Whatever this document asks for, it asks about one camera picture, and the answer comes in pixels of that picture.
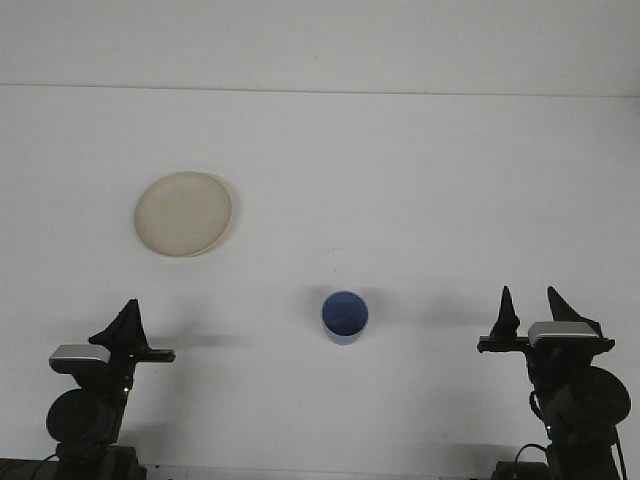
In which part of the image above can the pale blue cup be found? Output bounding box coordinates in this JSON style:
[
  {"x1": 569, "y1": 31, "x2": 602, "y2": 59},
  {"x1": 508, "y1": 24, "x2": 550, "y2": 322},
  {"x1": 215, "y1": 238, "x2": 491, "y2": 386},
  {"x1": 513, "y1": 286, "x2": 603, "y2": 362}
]
[{"x1": 320, "y1": 289, "x2": 371, "y2": 347}]

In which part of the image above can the pale round plate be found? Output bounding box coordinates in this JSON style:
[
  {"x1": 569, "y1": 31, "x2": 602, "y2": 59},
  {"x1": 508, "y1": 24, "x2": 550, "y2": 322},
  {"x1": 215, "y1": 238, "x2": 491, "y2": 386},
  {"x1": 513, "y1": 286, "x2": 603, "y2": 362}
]
[{"x1": 133, "y1": 170, "x2": 234, "y2": 259}]

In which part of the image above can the dark brown base panel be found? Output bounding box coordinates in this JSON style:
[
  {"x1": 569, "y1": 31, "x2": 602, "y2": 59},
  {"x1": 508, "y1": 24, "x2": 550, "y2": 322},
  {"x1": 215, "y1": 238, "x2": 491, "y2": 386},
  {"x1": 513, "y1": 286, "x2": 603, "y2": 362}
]
[{"x1": 0, "y1": 456, "x2": 59, "y2": 480}]

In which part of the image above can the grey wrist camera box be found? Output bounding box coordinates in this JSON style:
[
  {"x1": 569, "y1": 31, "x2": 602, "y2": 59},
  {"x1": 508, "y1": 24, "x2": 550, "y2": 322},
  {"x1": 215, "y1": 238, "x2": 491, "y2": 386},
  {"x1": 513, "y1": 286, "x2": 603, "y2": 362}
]
[
  {"x1": 526, "y1": 320, "x2": 605, "y2": 347},
  {"x1": 48, "y1": 344, "x2": 112, "y2": 375}
]

